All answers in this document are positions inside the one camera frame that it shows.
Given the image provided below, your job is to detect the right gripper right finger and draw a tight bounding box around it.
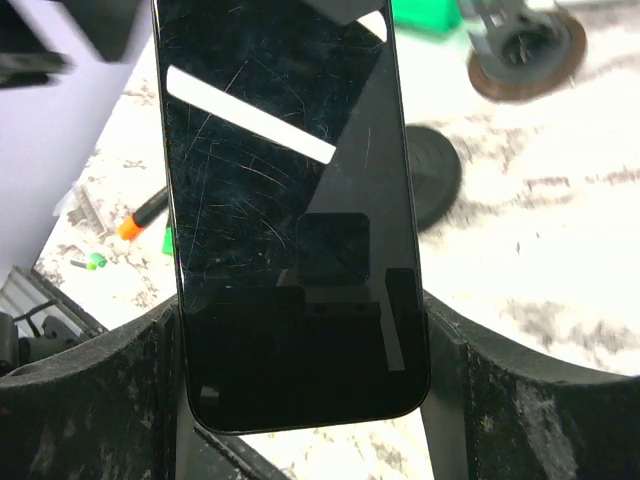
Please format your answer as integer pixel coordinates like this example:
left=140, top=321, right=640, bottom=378
left=421, top=293, right=639, bottom=480

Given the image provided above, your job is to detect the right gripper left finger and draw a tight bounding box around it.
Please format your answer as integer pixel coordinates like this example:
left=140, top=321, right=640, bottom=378
left=1, top=299, right=191, bottom=479

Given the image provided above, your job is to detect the phone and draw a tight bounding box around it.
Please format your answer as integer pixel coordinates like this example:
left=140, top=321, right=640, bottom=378
left=155, top=1, right=430, bottom=434

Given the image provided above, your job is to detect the black phone stand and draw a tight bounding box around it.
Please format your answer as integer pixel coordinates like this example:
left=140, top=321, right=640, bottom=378
left=406, top=125, right=462, bottom=232

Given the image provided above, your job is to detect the brown base phone stand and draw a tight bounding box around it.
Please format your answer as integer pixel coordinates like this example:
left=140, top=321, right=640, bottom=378
left=458, top=1, right=587, bottom=102

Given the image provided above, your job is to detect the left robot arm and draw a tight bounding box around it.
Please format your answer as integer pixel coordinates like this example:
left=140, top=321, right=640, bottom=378
left=1, top=1, right=151, bottom=90

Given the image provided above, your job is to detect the green capped marker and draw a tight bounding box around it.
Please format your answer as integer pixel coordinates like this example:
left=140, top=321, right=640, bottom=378
left=69, top=253, right=107, bottom=271

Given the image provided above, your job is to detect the green highlighter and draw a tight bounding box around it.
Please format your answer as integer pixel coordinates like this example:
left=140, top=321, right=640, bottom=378
left=162, top=227, right=174, bottom=256

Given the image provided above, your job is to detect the orange highlighter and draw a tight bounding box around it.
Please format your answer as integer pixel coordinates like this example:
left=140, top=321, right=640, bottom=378
left=116, top=187, right=169, bottom=241

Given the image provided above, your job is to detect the metal ruler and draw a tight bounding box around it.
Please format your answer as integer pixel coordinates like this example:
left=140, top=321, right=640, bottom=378
left=67, top=185, right=109, bottom=237

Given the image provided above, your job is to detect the green plastic bin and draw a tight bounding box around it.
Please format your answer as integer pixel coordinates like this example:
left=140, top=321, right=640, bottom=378
left=391, top=0, right=463, bottom=40

